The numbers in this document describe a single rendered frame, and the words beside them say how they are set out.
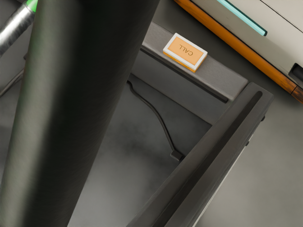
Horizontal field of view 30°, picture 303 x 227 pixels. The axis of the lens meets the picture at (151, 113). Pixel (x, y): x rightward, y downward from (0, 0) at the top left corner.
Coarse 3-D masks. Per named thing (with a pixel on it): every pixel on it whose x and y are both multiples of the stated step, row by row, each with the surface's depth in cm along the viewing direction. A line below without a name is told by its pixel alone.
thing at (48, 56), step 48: (48, 0) 8; (96, 0) 8; (144, 0) 8; (48, 48) 9; (96, 48) 8; (48, 96) 9; (96, 96) 9; (48, 144) 10; (96, 144) 11; (0, 192) 13; (48, 192) 12
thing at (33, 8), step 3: (30, 0) 51; (33, 0) 50; (36, 0) 50; (27, 3) 51; (30, 3) 51; (33, 3) 50; (36, 3) 50; (30, 6) 51; (33, 6) 51; (36, 6) 51; (33, 9) 51
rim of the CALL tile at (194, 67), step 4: (180, 36) 74; (172, 40) 74; (184, 40) 74; (168, 44) 73; (192, 44) 74; (164, 48) 73; (200, 48) 73; (168, 52) 73; (172, 52) 73; (204, 52) 73; (172, 56) 73; (176, 56) 73; (204, 56) 73; (180, 60) 73; (184, 60) 73; (200, 60) 73; (188, 64) 73; (192, 64) 73; (196, 64) 73; (192, 68) 73; (196, 68) 73
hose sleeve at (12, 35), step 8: (24, 8) 51; (16, 16) 51; (24, 16) 51; (32, 16) 51; (8, 24) 52; (16, 24) 51; (24, 24) 51; (0, 32) 52; (8, 32) 52; (16, 32) 52; (0, 40) 52; (8, 40) 52; (0, 48) 53; (8, 48) 53; (0, 56) 53
